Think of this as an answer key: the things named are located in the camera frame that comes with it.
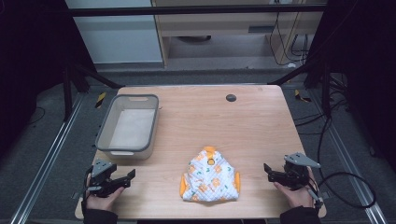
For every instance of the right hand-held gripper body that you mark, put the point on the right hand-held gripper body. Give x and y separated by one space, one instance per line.
297 174

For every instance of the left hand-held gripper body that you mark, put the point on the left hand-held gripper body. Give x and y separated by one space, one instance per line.
100 169

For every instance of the white basket with grey rim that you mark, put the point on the white basket with grey rim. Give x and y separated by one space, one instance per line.
132 127

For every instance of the white orange print baby garment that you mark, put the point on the white orange print baby garment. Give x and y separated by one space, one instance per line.
210 180

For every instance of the person's right hand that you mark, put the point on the person's right hand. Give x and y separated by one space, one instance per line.
300 197

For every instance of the person's left hand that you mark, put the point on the person's left hand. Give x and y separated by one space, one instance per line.
101 202

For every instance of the yellow black floor tape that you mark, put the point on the yellow black floor tape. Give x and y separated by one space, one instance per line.
100 100
301 96

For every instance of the black metal stand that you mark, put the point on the black metal stand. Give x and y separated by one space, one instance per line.
67 93
326 90

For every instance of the dark round table grommet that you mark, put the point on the dark round table grommet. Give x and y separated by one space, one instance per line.
231 98

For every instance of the dark curtain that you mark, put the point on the dark curtain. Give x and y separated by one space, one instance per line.
28 62
367 68

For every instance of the white cabinet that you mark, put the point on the white cabinet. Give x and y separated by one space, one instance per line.
118 37

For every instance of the light wooden desk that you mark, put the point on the light wooden desk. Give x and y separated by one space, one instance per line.
218 23

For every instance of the aluminium floor rail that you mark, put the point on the aluminium floor rail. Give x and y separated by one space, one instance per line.
46 161
351 168

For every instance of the black horizontal frame bar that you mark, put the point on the black horizontal frame bar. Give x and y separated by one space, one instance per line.
186 10

